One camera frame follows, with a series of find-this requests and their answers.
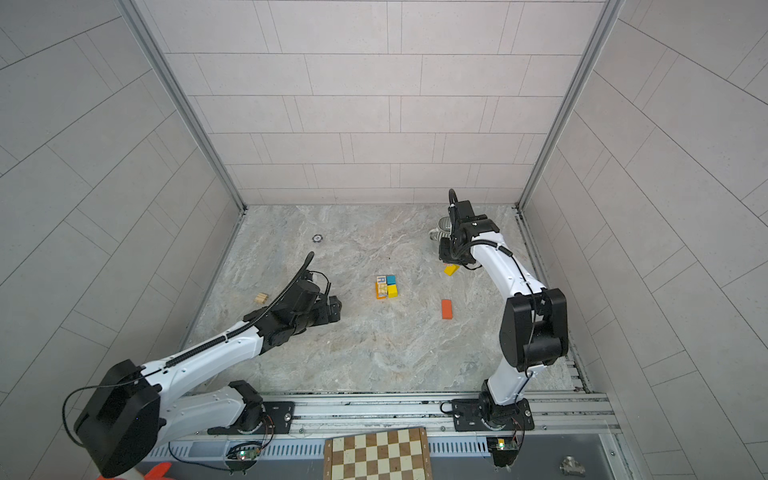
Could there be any red wooden block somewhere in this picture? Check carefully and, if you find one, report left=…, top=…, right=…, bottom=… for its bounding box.
left=441, top=299, right=453, bottom=320

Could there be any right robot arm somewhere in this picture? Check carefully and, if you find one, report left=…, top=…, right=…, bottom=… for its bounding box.
left=438, top=190, right=569, bottom=432

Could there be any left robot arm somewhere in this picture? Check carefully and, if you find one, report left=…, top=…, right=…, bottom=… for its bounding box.
left=74, top=273, right=342, bottom=478

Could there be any yellow rectangular wooden block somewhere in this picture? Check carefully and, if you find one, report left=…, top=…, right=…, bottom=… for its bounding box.
left=444, top=264, right=461, bottom=276

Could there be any striped ceramic mug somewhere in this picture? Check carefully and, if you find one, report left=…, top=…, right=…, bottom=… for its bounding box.
left=429, top=217, right=452, bottom=242

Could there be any left circuit board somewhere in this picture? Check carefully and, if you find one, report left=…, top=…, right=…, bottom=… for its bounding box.
left=226, top=441, right=262, bottom=462

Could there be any circuit board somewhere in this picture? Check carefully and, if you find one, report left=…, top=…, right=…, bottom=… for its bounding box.
left=486, top=437, right=520, bottom=468
left=226, top=441, right=262, bottom=462

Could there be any checkered chess board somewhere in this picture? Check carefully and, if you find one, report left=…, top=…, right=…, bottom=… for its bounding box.
left=323, top=427, right=434, bottom=480

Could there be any red white object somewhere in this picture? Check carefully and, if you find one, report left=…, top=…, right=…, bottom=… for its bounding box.
left=97, top=462, right=173, bottom=480

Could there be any right circuit board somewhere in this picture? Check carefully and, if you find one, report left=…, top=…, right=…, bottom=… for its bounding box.
left=486, top=437, right=520, bottom=468

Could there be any metal clamp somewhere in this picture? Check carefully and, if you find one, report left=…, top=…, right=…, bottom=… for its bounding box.
left=560, top=455, right=586, bottom=478

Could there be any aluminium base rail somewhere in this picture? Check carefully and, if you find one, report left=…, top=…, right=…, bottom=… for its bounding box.
left=139, top=391, right=635, bottom=479

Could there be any aluminium corner post right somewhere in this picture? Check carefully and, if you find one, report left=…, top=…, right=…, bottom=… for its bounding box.
left=517, top=0, right=623, bottom=211

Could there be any aluminium corner post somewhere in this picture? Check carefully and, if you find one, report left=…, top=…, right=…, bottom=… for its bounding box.
left=115, top=0, right=247, bottom=215
left=517, top=0, right=623, bottom=211

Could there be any aluminium corner post left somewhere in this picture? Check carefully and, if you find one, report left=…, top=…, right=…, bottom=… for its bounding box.
left=115, top=0, right=247, bottom=215

